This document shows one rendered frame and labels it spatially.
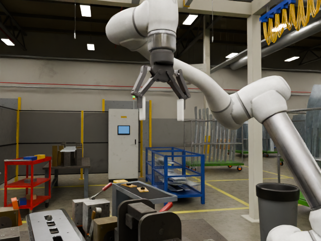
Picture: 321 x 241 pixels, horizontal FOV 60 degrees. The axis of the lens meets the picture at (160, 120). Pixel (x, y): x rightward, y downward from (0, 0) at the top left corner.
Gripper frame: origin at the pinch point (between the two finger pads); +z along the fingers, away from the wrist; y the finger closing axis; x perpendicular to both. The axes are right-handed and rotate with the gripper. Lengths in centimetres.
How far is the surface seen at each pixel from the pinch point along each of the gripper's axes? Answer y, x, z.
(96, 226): 13.6, -25.0, 39.3
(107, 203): 5, -40, 36
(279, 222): -234, -146, 111
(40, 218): 29, -68, 46
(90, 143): -167, -742, 42
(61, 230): 22, -47, 46
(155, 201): -5.9, -15.6, 30.2
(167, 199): -10.7, -15.6, 30.3
